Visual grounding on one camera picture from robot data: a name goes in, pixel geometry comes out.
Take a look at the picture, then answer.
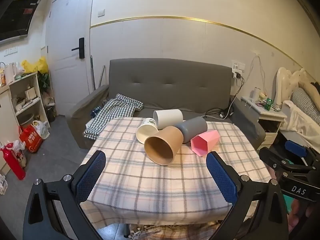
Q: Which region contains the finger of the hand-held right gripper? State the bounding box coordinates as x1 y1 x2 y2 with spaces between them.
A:
259 147 297 172
285 140 320 167

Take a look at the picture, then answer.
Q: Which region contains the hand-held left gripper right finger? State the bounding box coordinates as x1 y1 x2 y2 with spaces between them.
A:
206 151 289 240

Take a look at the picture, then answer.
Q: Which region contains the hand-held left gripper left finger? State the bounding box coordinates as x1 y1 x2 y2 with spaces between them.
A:
23 150 107 240

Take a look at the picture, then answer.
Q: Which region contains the brown paper cup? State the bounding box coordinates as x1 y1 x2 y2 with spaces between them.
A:
144 126 184 166

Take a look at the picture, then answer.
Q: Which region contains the pink hexagonal cup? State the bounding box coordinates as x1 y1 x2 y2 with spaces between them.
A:
190 130 221 157

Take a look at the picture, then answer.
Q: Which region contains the grey cup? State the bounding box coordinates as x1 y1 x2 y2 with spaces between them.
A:
174 116 208 144

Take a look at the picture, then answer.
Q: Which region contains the white cup with green print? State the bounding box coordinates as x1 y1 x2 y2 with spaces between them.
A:
136 117 159 145

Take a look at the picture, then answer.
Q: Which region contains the plain white cup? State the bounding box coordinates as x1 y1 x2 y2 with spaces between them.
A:
153 109 184 130

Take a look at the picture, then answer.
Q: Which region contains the person's right hand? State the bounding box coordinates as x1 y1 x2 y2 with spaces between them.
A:
287 200 320 234

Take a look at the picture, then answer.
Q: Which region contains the white blanket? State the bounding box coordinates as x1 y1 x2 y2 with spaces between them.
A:
279 100 320 153

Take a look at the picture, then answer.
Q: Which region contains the white nightstand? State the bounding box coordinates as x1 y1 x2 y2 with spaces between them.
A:
241 96 287 150

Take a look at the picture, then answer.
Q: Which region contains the striped pillow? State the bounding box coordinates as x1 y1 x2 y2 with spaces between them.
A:
292 87 320 123

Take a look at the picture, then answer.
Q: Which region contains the plaid tablecloth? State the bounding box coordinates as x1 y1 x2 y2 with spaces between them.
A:
79 117 273 230

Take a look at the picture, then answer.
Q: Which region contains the white bed headboard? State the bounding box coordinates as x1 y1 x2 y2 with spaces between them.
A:
275 67 310 108

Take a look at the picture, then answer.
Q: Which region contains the white plastic bag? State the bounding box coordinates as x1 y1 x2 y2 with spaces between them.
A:
32 120 50 140

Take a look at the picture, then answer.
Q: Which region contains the green checked cloth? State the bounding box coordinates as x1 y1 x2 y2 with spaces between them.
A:
84 94 144 139

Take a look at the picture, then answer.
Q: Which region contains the fringed plaid cloth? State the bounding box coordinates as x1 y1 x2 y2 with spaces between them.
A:
129 221 223 240

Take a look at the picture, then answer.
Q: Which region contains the red paper bag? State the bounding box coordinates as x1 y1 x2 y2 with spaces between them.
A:
19 124 43 153

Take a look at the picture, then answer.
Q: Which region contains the white bag with red print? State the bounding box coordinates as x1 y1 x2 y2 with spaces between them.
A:
7 140 27 168

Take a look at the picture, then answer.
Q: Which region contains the red fire extinguisher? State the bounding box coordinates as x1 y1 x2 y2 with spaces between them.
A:
0 142 26 180

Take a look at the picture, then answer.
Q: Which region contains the white open shelf unit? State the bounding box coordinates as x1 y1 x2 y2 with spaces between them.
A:
9 72 50 128

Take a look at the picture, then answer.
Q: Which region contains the white cabinet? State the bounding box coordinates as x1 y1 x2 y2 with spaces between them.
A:
0 85 21 175

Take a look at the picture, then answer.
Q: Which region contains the green plant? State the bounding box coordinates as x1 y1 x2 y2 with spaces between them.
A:
37 72 51 90

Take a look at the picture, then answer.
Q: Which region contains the grey sofa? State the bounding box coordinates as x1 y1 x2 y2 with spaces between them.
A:
65 58 266 150

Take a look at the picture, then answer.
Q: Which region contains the yellow plastic bag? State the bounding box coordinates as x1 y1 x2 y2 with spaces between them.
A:
21 56 48 74

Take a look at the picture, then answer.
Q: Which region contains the white kettle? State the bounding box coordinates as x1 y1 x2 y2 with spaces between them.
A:
4 62 18 84

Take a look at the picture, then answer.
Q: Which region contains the white door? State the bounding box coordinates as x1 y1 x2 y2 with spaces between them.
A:
45 0 93 115

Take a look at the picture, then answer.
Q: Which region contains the black cable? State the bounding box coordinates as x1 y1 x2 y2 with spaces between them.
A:
204 76 245 119

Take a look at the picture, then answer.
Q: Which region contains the white cable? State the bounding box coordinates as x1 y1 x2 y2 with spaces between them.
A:
246 52 267 98

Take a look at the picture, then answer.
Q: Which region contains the white double wall socket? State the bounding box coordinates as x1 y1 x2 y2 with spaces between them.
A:
231 59 246 71

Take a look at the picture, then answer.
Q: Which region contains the metal broom handle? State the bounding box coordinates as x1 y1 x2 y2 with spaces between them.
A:
98 65 105 88

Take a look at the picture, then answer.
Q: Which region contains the mop handle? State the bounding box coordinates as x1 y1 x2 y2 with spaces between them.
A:
90 55 96 90

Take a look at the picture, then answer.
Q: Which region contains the black door lock handle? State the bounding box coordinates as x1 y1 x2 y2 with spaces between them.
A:
71 37 85 60

